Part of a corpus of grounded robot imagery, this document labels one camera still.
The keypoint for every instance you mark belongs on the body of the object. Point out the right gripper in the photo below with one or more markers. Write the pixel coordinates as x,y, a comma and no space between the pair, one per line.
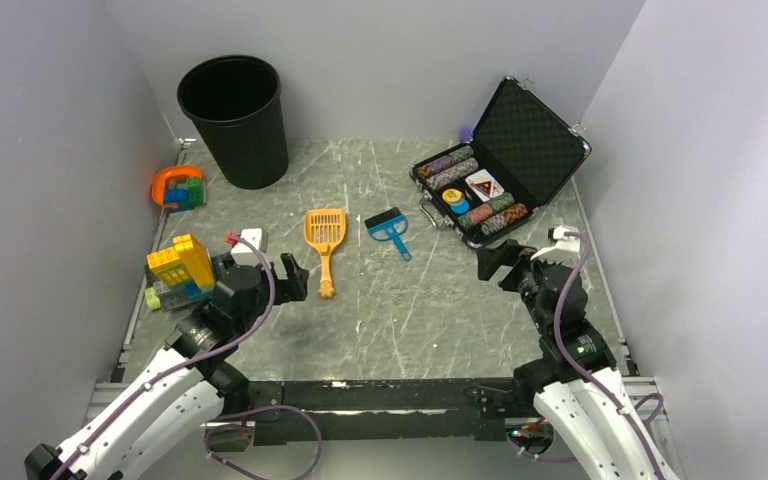
506,253

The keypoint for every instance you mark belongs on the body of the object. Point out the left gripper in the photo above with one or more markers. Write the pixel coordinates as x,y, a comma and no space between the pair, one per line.
293,287

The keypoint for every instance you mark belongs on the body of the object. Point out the yellow slotted scoop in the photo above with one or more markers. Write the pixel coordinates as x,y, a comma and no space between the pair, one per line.
324,231

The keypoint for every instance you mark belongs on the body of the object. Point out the blue hand brush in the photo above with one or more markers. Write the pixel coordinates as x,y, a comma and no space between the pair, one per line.
389,226

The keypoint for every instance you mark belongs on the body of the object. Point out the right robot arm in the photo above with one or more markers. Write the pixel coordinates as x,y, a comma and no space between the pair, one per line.
576,385

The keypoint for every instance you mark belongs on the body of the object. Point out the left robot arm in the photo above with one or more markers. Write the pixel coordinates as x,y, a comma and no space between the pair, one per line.
187,383

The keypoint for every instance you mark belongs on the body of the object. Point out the yellow dealer button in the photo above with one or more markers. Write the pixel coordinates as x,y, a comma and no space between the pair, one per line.
452,196

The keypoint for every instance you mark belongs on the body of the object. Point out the playing card deck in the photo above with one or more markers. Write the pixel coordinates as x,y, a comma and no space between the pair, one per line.
484,185

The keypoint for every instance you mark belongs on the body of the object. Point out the yellow toy block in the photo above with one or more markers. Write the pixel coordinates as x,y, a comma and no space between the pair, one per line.
187,260

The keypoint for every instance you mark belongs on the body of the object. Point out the black poker chip case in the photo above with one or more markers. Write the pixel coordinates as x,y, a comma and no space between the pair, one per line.
524,144

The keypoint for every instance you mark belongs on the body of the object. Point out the black perforated plate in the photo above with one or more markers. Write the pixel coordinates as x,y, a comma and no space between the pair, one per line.
159,296

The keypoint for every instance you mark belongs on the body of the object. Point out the blue and green toy blocks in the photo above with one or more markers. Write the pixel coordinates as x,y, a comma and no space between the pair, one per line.
184,194

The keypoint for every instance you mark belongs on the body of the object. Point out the orange curved toy piece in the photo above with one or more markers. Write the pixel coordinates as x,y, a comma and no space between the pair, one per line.
163,178

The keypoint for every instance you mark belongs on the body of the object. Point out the black plastic waste bin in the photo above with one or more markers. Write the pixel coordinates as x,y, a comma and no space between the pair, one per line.
234,102

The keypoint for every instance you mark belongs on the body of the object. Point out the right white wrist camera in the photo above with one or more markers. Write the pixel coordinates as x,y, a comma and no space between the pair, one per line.
564,246

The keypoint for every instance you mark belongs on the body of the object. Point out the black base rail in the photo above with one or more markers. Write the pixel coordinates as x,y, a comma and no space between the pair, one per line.
478,408

